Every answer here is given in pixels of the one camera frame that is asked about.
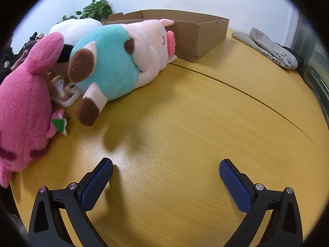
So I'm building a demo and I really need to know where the white panda plush toy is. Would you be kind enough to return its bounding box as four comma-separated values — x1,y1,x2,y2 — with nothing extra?
49,18,103,65

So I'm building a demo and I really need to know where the pink plush toy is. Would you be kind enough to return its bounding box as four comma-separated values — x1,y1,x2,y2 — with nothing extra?
0,31,70,189

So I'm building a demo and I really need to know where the black folded garment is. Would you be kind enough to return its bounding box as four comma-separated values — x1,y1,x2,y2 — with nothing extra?
281,46,305,70

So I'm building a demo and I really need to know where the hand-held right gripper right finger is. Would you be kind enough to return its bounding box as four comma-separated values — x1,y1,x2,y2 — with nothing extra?
219,159,304,247

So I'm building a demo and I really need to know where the grey folded garment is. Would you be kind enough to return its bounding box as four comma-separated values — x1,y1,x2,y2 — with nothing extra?
231,27,299,70

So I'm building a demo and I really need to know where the teal and pink pig plush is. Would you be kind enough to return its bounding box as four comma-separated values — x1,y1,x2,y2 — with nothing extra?
67,19,177,126

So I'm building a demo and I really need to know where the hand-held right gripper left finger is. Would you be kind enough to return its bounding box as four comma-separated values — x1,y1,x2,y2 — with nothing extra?
28,157,114,247

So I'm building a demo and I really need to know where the cardboard box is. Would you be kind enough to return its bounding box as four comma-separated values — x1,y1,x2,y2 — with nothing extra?
100,9,230,63

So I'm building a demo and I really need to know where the wooden desktop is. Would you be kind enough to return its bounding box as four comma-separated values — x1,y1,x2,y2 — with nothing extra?
10,27,329,247

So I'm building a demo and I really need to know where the dark object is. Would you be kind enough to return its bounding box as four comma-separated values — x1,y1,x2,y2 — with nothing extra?
23,31,44,54

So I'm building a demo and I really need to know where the glass partition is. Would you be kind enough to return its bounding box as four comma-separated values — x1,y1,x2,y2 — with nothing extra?
290,10,329,124

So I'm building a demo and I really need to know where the large green potted plant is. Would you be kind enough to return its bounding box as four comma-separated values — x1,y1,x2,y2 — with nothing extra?
62,0,114,22

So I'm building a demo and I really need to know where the phone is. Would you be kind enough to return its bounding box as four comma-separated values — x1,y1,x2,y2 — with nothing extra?
47,73,80,108

